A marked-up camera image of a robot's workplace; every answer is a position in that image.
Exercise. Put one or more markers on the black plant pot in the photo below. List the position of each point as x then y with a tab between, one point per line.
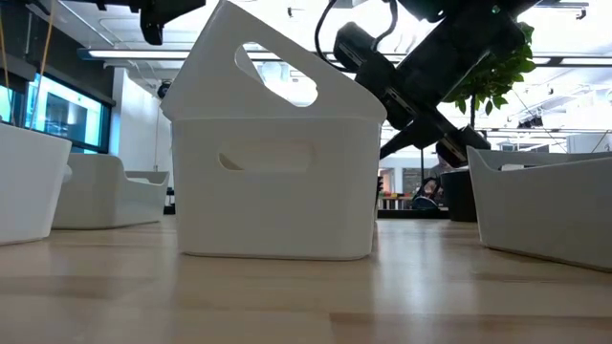
459	196

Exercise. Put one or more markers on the black track light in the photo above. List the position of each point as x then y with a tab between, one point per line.
531	122

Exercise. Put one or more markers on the grey plastic basket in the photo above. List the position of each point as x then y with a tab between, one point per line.
550	215
105	200

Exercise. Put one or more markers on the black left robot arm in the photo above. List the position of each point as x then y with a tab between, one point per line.
102	5

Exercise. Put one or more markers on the black dome camera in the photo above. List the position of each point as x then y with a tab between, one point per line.
164	89

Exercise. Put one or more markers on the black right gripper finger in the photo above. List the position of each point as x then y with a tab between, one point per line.
416	136

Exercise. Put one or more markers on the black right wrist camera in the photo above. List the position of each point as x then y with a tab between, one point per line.
358	45

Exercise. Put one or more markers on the person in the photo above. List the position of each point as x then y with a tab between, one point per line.
428	191

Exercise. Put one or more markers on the white plastic basket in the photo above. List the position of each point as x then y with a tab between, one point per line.
210	86
277	215
28	191

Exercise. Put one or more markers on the green leafy plant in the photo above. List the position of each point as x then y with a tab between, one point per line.
497	81

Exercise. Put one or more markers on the dark framed window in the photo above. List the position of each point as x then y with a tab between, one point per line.
62	114

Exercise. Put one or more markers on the black metal rig frame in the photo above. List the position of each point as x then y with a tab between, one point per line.
411	214

